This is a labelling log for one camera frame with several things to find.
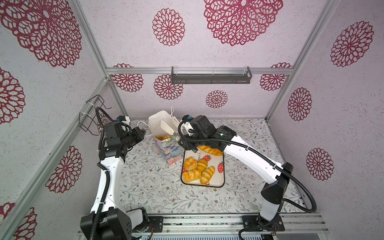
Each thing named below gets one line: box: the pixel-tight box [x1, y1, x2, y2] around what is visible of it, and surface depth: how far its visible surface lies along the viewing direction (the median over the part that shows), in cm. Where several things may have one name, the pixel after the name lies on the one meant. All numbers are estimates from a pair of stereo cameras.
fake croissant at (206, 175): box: [200, 166, 215, 185], surface depth 89 cm
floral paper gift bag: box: [148, 110, 184, 166], surface depth 88 cm
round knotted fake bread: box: [184, 156, 198, 171], surface depth 92 cm
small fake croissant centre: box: [197, 158, 208, 172], surface depth 93 cm
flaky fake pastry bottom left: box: [182, 169, 202, 183], surface depth 88 cm
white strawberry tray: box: [181, 147, 226, 187], surface depth 93 cm
